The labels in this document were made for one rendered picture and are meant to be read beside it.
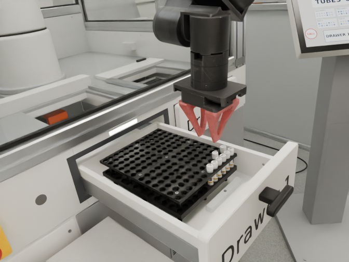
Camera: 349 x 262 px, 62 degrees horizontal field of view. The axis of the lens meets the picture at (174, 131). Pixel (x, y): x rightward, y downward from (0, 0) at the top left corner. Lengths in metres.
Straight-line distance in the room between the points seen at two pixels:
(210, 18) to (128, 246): 0.44
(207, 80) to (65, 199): 0.38
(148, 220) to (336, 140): 1.11
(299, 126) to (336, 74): 1.10
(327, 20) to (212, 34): 0.84
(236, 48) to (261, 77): 1.43
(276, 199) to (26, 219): 0.44
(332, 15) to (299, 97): 1.14
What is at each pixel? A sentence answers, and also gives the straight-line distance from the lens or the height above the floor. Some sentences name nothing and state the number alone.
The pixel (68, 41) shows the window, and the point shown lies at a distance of 0.59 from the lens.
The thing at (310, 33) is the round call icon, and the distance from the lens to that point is 1.17.
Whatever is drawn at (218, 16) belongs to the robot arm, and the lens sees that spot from 0.41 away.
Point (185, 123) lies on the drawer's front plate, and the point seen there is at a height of 0.87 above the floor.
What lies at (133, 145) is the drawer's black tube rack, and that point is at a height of 0.90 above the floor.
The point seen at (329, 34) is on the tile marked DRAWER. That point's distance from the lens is 1.19.
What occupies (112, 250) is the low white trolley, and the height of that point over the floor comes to 0.76.
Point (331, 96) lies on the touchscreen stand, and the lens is 1.35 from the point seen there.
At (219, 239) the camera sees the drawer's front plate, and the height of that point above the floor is 0.91.
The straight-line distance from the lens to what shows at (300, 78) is 2.26.
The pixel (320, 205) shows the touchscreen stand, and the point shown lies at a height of 0.17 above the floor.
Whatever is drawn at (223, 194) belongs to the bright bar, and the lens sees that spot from 0.57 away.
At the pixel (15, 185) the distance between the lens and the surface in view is 0.58.
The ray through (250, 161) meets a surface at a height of 0.87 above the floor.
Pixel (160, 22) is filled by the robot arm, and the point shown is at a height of 1.16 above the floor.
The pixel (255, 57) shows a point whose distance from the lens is 2.41.
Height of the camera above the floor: 1.21
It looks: 26 degrees down
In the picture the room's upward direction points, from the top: 6 degrees counter-clockwise
